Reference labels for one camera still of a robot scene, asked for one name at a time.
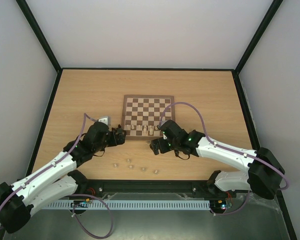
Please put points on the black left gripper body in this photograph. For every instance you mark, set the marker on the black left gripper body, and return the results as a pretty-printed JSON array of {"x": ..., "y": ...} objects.
[{"x": 113, "y": 141}]

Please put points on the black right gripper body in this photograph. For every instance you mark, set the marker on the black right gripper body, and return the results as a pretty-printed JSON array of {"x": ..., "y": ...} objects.
[{"x": 157, "y": 145}]

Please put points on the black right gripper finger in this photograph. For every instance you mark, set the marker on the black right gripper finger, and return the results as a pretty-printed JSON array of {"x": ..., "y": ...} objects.
[
  {"x": 166, "y": 146},
  {"x": 155, "y": 146}
]

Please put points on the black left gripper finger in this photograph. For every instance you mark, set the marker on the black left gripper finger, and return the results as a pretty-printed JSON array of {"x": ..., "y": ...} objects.
[
  {"x": 121, "y": 139},
  {"x": 120, "y": 131}
]

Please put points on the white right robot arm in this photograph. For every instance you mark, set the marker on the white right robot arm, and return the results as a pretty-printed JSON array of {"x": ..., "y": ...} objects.
[{"x": 258, "y": 171}]

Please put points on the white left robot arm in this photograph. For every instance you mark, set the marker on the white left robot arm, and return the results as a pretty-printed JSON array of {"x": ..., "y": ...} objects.
[{"x": 57, "y": 179}]

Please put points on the wooden chess board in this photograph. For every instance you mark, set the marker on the wooden chess board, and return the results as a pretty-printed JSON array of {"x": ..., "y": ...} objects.
[{"x": 146, "y": 110}]

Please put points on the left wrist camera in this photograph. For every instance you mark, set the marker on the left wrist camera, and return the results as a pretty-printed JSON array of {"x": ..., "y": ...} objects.
[{"x": 105, "y": 119}]

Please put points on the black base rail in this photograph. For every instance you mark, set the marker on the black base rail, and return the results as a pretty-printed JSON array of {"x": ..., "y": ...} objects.
[{"x": 206, "y": 189}]

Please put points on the white slotted cable duct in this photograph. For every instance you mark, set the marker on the white slotted cable duct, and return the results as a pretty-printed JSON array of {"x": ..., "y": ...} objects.
[{"x": 201, "y": 205}]

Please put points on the black frame post left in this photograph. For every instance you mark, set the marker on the black frame post left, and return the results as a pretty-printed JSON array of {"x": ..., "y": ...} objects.
[{"x": 28, "y": 14}]

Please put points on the black frame post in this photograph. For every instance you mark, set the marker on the black frame post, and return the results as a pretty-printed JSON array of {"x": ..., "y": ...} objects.
[
  {"x": 266, "y": 20},
  {"x": 28, "y": 14}
]

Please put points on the black frame post right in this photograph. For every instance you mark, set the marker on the black frame post right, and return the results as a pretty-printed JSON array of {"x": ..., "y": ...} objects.
[{"x": 266, "y": 20}]

